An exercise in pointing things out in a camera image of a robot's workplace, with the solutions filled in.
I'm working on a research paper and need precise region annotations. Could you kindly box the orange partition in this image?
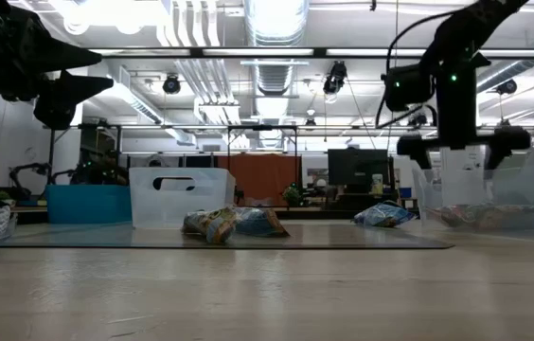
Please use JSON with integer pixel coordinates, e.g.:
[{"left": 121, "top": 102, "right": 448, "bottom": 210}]
[{"left": 217, "top": 154, "right": 303, "bottom": 207}]

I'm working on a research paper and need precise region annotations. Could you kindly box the black ceiling spotlight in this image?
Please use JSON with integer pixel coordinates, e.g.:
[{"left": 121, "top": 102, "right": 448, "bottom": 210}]
[
  {"left": 494, "top": 78, "right": 518, "bottom": 96},
  {"left": 407, "top": 113, "right": 430, "bottom": 129},
  {"left": 161, "top": 73, "right": 182, "bottom": 96},
  {"left": 322, "top": 60, "right": 348, "bottom": 96}
]

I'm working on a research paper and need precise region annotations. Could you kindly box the dark-bordered rectangular mat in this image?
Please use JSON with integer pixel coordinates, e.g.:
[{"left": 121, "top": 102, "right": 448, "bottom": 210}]
[{"left": 0, "top": 220, "right": 455, "bottom": 251}]

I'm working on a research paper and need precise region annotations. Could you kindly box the black stand frame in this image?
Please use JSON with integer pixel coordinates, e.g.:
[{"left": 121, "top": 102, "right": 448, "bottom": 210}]
[{"left": 225, "top": 124, "right": 299, "bottom": 205}]

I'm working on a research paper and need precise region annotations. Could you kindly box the black overhead beam with lights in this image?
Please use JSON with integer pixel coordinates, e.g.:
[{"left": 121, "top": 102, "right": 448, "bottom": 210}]
[{"left": 89, "top": 45, "right": 534, "bottom": 60}]

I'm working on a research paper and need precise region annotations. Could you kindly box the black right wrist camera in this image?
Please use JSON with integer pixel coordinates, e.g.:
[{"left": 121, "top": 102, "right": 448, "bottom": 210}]
[{"left": 381, "top": 63, "right": 436, "bottom": 114}]

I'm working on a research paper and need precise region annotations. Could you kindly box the blue orange granola bar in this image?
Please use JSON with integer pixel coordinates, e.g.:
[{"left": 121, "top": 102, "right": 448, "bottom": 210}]
[{"left": 234, "top": 206, "right": 291, "bottom": 239}]

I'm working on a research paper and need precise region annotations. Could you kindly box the blue plastic bin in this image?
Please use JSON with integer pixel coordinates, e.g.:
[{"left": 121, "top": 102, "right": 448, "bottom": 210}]
[{"left": 44, "top": 184, "right": 134, "bottom": 224}]

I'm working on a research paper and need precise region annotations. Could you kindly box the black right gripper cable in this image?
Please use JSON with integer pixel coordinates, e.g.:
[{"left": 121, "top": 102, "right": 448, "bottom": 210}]
[{"left": 374, "top": 9, "right": 457, "bottom": 130}]

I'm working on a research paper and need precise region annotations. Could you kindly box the clear plastic bin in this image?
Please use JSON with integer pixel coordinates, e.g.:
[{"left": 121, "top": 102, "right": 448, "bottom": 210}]
[{"left": 411, "top": 141, "right": 534, "bottom": 245}]

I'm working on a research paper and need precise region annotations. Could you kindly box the white board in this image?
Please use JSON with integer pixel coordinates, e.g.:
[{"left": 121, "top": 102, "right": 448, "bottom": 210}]
[{"left": 439, "top": 145, "right": 494, "bottom": 206}]

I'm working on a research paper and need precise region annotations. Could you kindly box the black monitor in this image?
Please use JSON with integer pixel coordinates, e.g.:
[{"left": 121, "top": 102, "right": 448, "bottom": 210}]
[{"left": 327, "top": 148, "right": 391, "bottom": 194}]

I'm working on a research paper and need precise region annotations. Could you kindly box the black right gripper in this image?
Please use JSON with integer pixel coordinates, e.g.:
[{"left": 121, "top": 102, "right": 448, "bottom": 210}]
[{"left": 397, "top": 61, "right": 532, "bottom": 171}]

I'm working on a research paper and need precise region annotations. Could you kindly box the silver air duct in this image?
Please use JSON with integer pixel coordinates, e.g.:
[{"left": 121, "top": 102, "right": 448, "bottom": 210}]
[{"left": 242, "top": 0, "right": 311, "bottom": 96}]

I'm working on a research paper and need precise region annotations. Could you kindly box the small green plant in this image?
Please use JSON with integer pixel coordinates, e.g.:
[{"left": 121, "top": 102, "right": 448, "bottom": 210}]
[{"left": 282, "top": 184, "right": 302, "bottom": 208}]

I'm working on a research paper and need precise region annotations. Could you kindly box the clear bin with handle cutout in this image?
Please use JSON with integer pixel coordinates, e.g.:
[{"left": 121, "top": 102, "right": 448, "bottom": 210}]
[{"left": 128, "top": 167, "right": 238, "bottom": 230}]

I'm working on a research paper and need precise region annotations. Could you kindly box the green yellow granola bar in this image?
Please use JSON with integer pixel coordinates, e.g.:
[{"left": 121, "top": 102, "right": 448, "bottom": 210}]
[{"left": 181, "top": 206, "right": 239, "bottom": 245}]

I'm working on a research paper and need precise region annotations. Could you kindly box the light blue granola bar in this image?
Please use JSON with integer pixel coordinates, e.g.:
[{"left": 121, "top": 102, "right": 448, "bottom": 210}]
[{"left": 352, "top": 201, "right": 418, "bottom": 228}]

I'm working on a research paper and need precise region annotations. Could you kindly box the black equipment rack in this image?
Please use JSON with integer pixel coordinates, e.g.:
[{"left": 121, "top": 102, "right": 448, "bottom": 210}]
[{"left": 73, "top": 123, "right": 130, "bottom": 187}]

